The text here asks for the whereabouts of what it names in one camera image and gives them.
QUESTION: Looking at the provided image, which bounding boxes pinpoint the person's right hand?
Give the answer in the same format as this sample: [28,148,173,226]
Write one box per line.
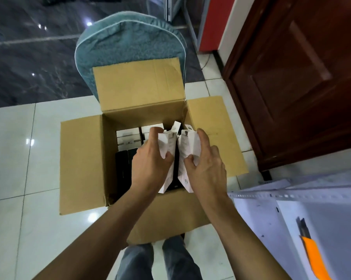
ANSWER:
[183,128,228,210]

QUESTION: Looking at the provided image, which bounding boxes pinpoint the person's left hand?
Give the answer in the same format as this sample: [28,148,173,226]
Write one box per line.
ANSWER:
[130,126,175,197]

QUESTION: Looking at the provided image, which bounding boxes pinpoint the row of slim black boxes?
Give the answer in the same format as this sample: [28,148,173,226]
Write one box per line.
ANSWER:
[115,147,183,197]

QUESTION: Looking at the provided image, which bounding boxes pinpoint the slim white tabbed box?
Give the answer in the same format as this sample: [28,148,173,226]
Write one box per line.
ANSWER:
[177,126,202,193]
[157,130,177,194]

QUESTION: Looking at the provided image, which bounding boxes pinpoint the stack of slim white boxes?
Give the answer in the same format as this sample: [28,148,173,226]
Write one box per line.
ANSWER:
[116,121,183,152]

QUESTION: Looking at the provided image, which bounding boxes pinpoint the small printed brown carton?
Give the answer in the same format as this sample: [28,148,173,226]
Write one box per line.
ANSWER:
[60,58,249,245]

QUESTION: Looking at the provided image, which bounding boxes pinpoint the orange utility knife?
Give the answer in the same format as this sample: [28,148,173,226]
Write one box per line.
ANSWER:
[296,217,333,280]

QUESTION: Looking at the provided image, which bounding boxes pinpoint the white metal shelving rack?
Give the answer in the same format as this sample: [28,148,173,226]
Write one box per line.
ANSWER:
[228,166,351,280]

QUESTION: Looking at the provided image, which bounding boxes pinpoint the person's left forearm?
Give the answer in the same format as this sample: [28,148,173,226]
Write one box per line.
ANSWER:
[35,188,159,280]

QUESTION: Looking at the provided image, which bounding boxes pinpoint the person's right forearm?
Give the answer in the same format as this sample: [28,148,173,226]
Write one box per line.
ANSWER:
[201,198,290,280]

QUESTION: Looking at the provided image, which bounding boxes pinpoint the person's grey trouser legs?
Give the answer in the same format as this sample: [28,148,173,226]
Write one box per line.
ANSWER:
[116,236,202,280]

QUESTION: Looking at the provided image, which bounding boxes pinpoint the teal fabric chair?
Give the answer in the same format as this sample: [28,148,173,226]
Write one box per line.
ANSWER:
[74,11,188,103]

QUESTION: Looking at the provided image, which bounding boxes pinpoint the dark wooden door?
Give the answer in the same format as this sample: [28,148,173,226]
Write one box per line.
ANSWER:
[222,0,351,172]

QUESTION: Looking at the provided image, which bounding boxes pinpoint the glass door with metal frame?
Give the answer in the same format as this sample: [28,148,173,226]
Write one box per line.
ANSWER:
[164,0,210,50]

